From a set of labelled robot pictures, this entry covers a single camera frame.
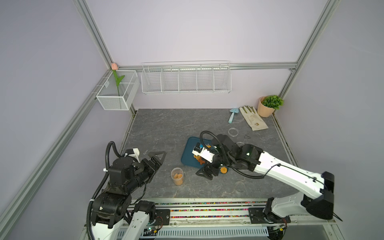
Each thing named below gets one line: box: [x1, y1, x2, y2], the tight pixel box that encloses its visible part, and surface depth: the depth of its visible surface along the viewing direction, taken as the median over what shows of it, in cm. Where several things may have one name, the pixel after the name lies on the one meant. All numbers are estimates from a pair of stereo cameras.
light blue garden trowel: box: [228, 107, 239, 124], surface depth 118 cm
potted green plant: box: [257, 95, 284, 118], surface depth 110 cm
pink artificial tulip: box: [111, 62, 125, 97], surface depth 92 cm
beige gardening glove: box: [239, 105, 269, 131], surface depth 118 cm
